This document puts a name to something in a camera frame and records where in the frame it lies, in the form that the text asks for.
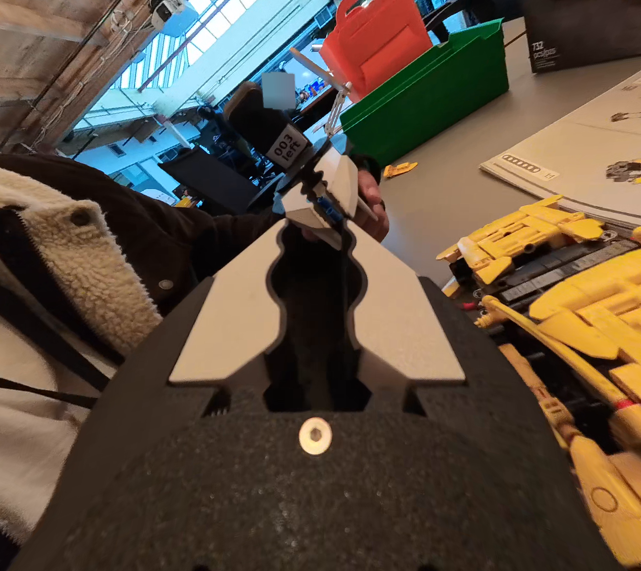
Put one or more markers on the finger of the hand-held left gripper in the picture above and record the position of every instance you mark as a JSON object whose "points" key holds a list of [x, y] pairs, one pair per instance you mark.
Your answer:
{"points": [[343, 180], [305, 213]]}

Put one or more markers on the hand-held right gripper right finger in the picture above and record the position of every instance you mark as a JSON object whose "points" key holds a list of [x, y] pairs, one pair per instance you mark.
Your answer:
{"points": [[405, 330]]}

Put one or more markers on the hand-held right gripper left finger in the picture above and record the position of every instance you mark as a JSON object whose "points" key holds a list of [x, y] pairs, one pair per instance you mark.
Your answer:
{"points": [[230, 330]]}

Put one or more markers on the short blue brick pin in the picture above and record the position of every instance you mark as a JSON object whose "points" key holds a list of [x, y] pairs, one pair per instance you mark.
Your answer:
{"points": [[329, 208]]}

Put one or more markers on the yellow toy brick car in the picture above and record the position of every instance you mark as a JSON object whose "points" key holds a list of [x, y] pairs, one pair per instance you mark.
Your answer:
{"points": [[576, 320]]}

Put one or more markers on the instruction booklet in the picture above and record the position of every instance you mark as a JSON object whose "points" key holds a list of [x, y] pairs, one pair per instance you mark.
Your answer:
{"points": [[566, 160]]}

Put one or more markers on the person's left hand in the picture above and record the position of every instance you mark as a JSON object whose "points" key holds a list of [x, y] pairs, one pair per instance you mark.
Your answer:
{"points": [[373, 193]]}

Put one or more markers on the small yellow black brick piece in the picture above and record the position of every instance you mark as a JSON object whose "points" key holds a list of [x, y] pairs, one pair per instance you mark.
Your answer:
{"points": [[400, 170]]}

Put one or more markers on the wooden stand white legs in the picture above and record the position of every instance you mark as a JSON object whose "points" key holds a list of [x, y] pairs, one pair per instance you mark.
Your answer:
{"points": [[336, 105]]}

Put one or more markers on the green plastic bin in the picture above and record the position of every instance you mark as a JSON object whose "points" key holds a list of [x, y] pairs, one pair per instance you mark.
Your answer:
{"points": [[430, 100]]}

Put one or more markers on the red plastic carry case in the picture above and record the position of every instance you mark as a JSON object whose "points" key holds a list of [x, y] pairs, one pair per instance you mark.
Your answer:
{"points": [[380, 45]]}

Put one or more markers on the ceiling mounted projector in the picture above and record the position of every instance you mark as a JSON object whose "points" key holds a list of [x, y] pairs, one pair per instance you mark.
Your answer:
{"points": [[168, 7]]}

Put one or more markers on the person's white shirt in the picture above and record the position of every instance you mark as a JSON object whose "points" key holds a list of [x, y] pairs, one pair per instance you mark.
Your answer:
{"points": [[30, 430]]}

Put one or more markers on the toy car set box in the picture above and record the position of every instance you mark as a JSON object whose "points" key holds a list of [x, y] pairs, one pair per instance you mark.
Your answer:
{"points": [[576, 30]]}

